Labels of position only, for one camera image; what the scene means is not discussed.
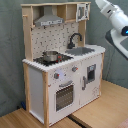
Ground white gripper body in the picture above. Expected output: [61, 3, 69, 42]
[95, 0, 113, 14]

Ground white toy microwave door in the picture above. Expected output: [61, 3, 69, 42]
[76, 3, 88, 22]

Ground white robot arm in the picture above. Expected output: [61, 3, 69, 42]
[95, 0, 128, 60]

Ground wooden toy kitchen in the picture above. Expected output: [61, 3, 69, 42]
[22, 2, 105, 128]

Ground grey toy sink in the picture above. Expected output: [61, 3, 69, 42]
[66, 47, 94, 56]

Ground black toy faucet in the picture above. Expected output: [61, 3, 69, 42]
[66, 32, 83, 50]

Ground grey range hood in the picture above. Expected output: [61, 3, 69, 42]
[35, 6, 64, 27]

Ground white cupboard door with dispenser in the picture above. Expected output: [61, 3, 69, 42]
[80, 55, 102, 106]

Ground right red stove knob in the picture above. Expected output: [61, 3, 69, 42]
[71, 66, 79, 73]

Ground red stove knob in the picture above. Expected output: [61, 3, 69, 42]
[54, 73, 60, 79]
[71, 66, 79, 73]

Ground silver toy pot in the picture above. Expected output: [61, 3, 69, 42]
[43, 51, 58, 62]

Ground black toy stovetop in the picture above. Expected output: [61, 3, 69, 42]
[34, 54, 71, 66]

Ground left red stove knob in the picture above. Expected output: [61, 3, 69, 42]
[54, 73, 60, 79]

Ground white oven door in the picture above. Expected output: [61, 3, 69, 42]
[49, 78, 79, 125]

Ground wooden table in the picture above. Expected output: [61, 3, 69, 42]
[0, 80, 128, 128]

